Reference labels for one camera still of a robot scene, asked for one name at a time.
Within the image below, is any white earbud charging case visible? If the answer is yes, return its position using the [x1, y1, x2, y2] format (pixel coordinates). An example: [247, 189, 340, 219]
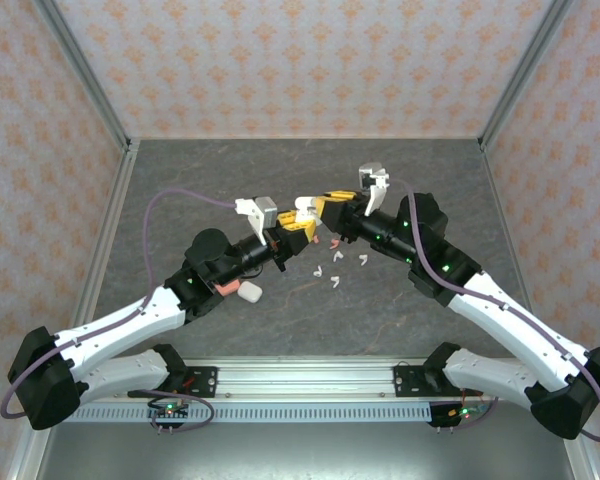
[236, 281, 264, 304]
[293, 195, 323, 222]

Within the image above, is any grey metal panel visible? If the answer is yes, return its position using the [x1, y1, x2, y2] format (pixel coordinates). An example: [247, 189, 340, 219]
[32, 419, 581, 480]

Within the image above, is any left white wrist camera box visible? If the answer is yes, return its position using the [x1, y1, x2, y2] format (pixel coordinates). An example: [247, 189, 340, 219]
[234, 195, 280, 247]

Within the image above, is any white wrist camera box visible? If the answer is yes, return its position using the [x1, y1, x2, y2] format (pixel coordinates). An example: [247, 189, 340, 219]
[357, 161, 393, 217]
[234, 195, 280, 247]

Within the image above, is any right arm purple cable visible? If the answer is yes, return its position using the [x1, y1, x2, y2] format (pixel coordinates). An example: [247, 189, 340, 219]
[388, 178, 600, 442]

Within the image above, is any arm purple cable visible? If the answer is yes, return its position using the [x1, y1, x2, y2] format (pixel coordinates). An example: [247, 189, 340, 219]
[0, 187, 237, 435]
[388, 178, 600, 442]

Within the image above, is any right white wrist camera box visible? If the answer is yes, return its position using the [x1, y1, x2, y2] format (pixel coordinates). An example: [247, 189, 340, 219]
[357, 161, 393, 217]

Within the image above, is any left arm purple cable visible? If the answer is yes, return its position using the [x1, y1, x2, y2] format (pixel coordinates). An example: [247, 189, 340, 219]
[0, 187, 237, 435]

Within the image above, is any aluminium table side rail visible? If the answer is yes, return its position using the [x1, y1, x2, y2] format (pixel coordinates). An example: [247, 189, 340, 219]
[64, 138, 141, 334]
[479, 138, 539, 321]

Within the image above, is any aluminium mounting rail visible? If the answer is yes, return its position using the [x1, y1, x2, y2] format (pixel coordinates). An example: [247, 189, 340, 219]
[69, 355, 536, 403]

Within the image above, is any white slotted cable duct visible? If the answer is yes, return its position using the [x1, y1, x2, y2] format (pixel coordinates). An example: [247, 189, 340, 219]
[72, 404, 435, 424]

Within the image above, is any aluminium frame post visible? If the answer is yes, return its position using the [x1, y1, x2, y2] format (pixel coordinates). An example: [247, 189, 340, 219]
[478, 0, 579, 151]
[32, 0, 134, 151]

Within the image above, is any aluminium frame bar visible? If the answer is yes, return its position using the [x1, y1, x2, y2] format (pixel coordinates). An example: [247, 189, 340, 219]
[572, 435, 600, 480]
[4, 424, 51, 480]

